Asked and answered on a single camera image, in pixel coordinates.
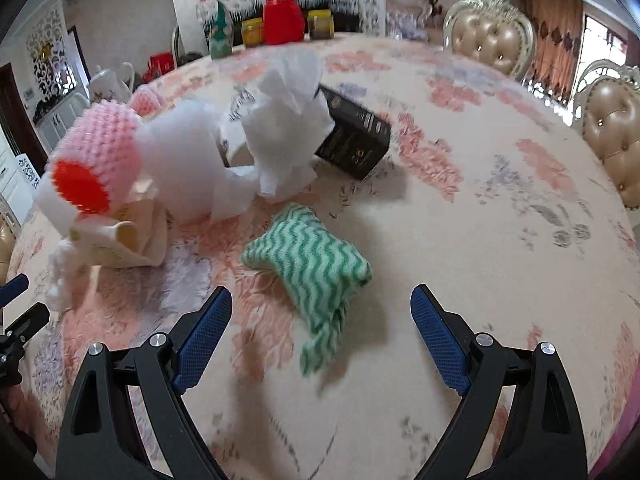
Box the right yellow-lid jar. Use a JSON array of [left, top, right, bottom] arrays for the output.
[[307, 9, 334, 40]]

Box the near beige tufted chair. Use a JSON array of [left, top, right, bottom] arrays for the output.
[[572, 60, 639, 210]]

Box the white tissue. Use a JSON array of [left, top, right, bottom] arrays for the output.
[[241, 47, 334, 203]]

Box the pink foam fruit net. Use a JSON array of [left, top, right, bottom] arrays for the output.
[[48, 101, 143, 214]]

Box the green patterned bottle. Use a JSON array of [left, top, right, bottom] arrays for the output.
[[208, 0, 233, 58]]

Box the far beige tufted chair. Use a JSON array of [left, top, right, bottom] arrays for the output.
[[442, 0, 536, 82]]

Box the yellow-lid jar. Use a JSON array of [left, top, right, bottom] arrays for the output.
[[307, 9, 334, 40], [241, 18, 264, 48]]

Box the red thermos jug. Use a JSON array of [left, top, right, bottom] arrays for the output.
[[262, 0, 305, 46]]

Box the floral tablecloth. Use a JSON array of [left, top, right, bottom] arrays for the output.
[[9, 35, 639, 479]]

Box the brown curtain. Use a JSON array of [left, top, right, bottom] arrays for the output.
[[522, 0, 584, 105]]

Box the white floral teapot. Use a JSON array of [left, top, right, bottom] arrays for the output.
[[88, 62, 136, 104]]

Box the white plastic packaging bag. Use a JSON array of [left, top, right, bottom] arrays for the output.
[[36, 100, 255, 312]]

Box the yellow cardboard box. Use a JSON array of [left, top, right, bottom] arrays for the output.
[[68, 198, 168, 269]]

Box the beige tufted chair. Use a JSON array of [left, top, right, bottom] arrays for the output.
[[572, 60, 639, 210], [442, 0, 536, 82]]

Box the left yellow-lid jar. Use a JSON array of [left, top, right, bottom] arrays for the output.
[[241, 18, 264, 48]]

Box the black cardboard box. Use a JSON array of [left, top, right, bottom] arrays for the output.
[[316, 84, 392, 180]]

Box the green white striped cloth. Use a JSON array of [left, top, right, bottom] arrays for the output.
[[241, 204, 372, 376]]

